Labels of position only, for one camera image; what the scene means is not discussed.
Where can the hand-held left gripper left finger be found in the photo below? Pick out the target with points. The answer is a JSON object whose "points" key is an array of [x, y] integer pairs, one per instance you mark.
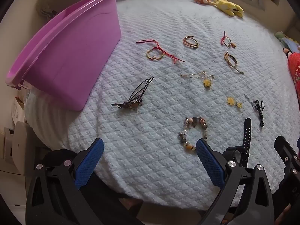
{"points": [[90, 165]]}

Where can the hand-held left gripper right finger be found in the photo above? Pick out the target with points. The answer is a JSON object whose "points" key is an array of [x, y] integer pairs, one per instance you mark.
{"points": [[209, 165]]}

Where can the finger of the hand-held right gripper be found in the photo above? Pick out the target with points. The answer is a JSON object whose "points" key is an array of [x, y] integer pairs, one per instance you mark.
{"points": [[284, 153]]}

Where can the purple plastic tub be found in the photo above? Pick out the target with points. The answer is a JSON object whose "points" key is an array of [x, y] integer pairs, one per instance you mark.
{"points": [[70, 63]]}

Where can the black wristwatch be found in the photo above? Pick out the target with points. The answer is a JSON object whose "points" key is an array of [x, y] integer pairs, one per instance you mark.
{"points": [[247, 133]]}

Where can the light blue quilted blanket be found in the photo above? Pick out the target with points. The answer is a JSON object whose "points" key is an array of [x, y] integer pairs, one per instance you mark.
{"points": [[140, 133]]}

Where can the red patterned plush toy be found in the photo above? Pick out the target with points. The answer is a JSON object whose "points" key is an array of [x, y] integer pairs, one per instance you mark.
{"points": [[294, 70]]}

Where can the blue striped plush toy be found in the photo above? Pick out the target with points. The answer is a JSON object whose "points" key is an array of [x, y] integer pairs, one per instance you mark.
{"points": [[290, 44]]}

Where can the green plush toy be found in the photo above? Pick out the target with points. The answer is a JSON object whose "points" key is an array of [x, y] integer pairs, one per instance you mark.
{"points": [[279, 35]]}

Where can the yellow plush toy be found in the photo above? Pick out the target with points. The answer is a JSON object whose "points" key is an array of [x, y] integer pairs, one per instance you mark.
{"points": [[227, 5]]}

